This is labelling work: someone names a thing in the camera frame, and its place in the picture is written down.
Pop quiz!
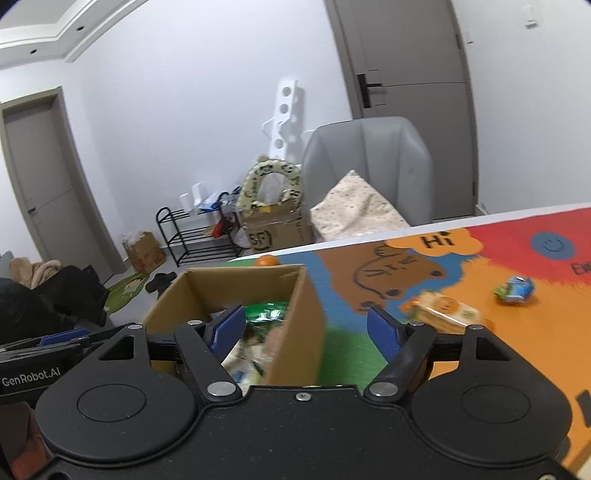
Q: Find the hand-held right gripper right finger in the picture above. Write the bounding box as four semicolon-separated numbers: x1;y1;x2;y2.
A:
365;305;522;400

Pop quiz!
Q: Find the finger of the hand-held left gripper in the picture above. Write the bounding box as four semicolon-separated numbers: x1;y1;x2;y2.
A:
40;325;131;352

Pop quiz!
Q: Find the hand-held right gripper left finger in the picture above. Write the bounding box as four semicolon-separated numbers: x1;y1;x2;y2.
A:
88;305;246;400

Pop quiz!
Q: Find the cream orange snack pack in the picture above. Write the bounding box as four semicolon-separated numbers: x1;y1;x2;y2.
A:
400;290;486;334

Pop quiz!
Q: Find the person's left hand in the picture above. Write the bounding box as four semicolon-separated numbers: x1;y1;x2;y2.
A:
7;406;49;480

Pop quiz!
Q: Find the cream snack packet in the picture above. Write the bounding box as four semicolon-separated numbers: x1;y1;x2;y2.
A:
221;338;279;387

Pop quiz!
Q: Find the pile of black clothing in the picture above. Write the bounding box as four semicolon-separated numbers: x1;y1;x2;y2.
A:
0;265;110;343

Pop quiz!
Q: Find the beige plush cloth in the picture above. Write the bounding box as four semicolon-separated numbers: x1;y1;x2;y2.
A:
9;258;62;290

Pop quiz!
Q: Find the green floor mat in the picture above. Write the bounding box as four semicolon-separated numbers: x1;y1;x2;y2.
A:
103;272;149;315

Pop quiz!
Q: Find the black slipper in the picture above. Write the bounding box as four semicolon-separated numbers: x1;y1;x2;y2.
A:
145;272;179;294

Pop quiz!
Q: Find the clear plastic bag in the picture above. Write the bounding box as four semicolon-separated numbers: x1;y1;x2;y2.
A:
230;225;251;253

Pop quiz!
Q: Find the black metal shoe rack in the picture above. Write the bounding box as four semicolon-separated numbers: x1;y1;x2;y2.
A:
156;203;242;268

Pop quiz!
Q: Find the printed cardboard box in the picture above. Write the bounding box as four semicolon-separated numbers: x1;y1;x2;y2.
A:
240;202;315;255

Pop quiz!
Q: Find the small brown cardboard box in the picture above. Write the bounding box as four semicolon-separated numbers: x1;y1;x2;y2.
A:
122;231;167;273

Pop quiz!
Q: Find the colourful cartoon table mat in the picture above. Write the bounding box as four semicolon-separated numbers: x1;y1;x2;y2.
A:
228;203;591;468

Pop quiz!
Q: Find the floral cream cushion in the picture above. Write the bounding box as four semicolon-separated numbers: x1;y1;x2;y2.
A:
310;169;412;242

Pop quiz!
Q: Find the blue plastic bag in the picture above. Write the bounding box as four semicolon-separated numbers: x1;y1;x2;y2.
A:
198;191;232;213

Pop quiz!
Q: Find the green blue snack packet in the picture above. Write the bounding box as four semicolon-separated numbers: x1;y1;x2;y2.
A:
491;275;537;306

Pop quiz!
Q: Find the grey padded chair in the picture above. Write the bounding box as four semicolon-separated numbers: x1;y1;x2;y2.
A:
301;116;435;243

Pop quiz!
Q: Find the white rack with round holes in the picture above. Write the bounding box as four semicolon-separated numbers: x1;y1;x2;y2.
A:
262;78;315;168

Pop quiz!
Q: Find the panda print padded ring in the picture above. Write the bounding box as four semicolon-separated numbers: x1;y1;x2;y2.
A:
236;154;305;213

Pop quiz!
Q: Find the grey door with small handle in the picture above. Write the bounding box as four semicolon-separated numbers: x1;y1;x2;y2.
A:
0;88;113;280

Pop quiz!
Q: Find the black door handle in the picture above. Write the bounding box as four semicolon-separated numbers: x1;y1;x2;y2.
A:
356;71;383;110

